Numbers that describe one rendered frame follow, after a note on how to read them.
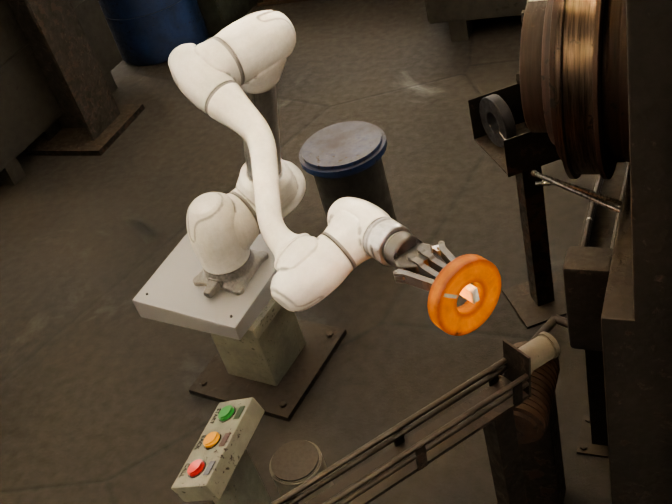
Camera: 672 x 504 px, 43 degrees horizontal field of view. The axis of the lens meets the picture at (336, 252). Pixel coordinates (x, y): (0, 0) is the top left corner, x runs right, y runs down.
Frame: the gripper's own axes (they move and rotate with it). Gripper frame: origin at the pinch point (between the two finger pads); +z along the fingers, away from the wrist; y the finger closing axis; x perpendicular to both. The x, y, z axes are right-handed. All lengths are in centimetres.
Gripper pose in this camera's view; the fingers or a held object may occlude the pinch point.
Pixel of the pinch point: (463, 288)
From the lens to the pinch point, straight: 158.9
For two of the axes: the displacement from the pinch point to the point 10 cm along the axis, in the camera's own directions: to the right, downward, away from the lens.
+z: 5.4, 3.7, -7.5
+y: -8.0, 5.0, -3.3
